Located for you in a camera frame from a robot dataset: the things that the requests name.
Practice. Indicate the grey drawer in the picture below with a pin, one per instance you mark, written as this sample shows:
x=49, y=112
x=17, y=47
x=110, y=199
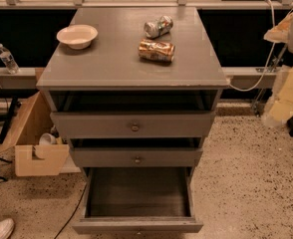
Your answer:
x=138, y=200
x=132, y=125
x=130, y=152

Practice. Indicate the orange soda can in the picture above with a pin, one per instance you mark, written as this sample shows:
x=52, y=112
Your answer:
x=156, y=50

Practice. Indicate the crushed silver soda can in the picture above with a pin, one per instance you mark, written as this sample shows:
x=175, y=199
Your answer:
x=158, y=27

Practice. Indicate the wooden box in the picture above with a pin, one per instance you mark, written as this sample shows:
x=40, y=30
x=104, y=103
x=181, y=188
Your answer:
x=26, y=128

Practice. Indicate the metal stand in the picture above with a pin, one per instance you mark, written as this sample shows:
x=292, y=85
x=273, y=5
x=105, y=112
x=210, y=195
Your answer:
x=266, y=81

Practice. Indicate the clear water bottle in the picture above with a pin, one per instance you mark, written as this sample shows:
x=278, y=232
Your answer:
x=7, y=58

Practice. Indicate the white bowl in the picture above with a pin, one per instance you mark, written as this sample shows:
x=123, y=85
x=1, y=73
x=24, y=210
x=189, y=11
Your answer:
x=77, y=37

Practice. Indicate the grey middle drawer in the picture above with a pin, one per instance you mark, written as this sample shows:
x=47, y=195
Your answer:
x=130, y=152

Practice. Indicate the grey bottom drawer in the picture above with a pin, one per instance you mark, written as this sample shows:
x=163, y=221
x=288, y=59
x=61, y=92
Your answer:
x=138, y=200

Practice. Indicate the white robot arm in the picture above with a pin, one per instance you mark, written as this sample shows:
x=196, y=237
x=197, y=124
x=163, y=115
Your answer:
x=279, y=108

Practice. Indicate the red white shoe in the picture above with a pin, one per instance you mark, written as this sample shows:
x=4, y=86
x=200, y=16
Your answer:
x=6, y=228

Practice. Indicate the white cup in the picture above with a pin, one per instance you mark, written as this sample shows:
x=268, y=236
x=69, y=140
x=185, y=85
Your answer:
x=47, y=139

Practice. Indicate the grey top drawer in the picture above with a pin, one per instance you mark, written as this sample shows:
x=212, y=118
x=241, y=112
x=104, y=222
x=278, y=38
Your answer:
x=132, y=125

